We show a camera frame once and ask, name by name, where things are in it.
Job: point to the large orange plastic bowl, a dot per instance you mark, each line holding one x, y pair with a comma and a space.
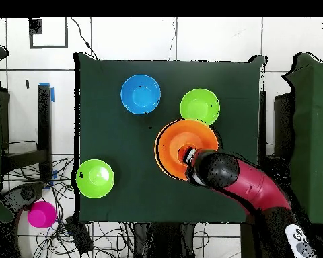
172, 134

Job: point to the black box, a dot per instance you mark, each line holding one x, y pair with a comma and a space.
4, 118
284, 121

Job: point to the pink plastic cup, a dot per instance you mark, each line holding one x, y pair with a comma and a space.
41, 214

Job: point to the blue plastic bowl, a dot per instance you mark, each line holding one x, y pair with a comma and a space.
140, 94

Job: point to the black power strip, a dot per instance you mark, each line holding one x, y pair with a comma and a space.
79, 236

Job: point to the green plastic bowl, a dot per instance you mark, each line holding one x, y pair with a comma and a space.
199, 106
95, 178

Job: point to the black stand with blue tape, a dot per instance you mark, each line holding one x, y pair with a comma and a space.
44, 121

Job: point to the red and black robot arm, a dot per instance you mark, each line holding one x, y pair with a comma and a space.
253, 185

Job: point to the dark green tablecloth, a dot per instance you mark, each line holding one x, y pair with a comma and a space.
110, 121

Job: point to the dark square floor frame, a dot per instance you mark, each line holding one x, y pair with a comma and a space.
35, 27

